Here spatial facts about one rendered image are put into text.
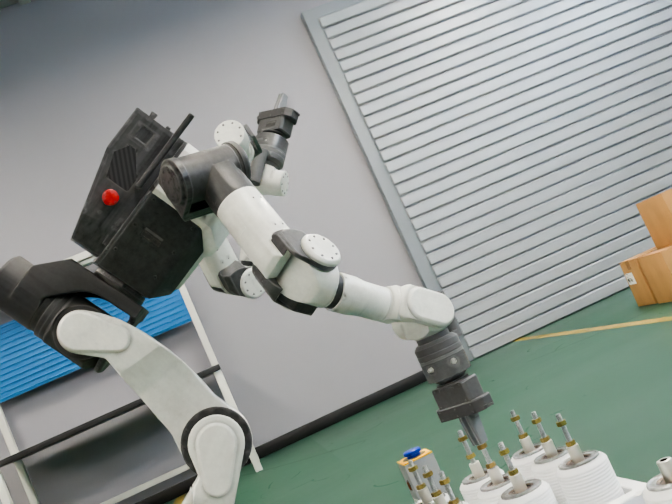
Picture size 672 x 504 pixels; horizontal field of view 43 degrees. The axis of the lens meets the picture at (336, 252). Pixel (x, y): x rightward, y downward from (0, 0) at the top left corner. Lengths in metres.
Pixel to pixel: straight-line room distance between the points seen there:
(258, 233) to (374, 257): 5.26
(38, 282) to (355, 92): 5.34
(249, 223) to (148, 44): 5.65
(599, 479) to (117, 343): 0.93
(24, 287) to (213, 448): 0.49
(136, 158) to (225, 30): 5.43
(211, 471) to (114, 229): 0.51
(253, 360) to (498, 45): 3.25
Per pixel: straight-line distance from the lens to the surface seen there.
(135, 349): 1.75
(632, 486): 1.62
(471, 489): 1.76
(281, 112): 2.23
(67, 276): 1.79
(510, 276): 6.88
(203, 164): 1.59
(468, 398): 1.61
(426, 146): 6.91
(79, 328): 1.76
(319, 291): 1.49
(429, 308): 1.58
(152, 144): 1.76
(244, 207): 1.54
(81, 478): 6.71
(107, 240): 1.74
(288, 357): 6.60
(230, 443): 1.72
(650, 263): 5.34
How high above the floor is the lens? 0.63
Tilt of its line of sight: 5 degrees up
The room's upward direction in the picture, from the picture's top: 24 degrees counter-clockwise
